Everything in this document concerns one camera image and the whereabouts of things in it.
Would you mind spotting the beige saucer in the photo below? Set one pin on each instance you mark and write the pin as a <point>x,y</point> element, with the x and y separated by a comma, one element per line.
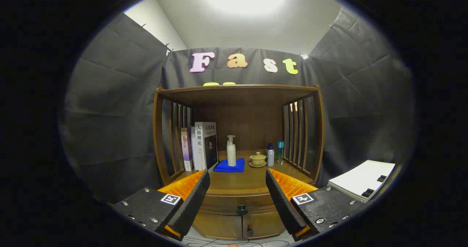
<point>257,165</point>

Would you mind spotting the black drawer knob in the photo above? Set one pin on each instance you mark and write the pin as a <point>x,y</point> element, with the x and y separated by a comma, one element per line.
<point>242,210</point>

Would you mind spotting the slim teal bottle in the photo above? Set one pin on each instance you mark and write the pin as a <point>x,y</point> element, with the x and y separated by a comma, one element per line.
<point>280,152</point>

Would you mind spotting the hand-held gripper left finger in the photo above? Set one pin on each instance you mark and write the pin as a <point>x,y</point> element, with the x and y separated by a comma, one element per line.
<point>192,206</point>

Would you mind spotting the wooden drawer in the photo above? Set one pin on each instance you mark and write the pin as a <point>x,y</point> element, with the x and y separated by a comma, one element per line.
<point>219,205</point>

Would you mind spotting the wooden cabinet door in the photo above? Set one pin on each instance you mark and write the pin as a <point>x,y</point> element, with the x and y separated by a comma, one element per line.
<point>219,225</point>
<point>265,225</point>

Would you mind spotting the blue folded cloth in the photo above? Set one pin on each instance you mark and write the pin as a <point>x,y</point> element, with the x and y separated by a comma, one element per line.
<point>223,167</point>

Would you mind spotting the black backdrop cloth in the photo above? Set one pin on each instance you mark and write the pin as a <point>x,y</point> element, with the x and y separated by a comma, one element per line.
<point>117,111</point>

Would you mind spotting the thick white book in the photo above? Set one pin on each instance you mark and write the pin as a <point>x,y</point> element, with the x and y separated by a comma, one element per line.
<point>200,148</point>

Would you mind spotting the white pump bottle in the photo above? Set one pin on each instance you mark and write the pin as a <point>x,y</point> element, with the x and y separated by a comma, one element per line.
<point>231,155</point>

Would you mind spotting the wooden cabinet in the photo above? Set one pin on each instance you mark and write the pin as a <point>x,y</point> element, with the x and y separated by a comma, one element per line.
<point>241,122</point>

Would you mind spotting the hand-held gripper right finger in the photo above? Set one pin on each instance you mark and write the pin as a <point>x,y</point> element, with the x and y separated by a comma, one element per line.
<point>283,203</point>

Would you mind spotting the wooden countertop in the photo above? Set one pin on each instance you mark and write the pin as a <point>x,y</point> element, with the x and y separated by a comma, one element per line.
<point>237,181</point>

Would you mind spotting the beige lidded teacup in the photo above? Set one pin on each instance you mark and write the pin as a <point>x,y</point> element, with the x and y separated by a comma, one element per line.
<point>258,159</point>

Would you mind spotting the white bottle with blue cap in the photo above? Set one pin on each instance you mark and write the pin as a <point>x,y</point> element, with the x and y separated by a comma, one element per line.
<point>270,157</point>

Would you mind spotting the white metal cabinet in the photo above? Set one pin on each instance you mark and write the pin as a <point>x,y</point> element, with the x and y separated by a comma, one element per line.
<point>362,177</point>

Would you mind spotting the thin purple book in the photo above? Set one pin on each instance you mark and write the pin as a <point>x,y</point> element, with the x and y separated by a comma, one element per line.
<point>186,148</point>

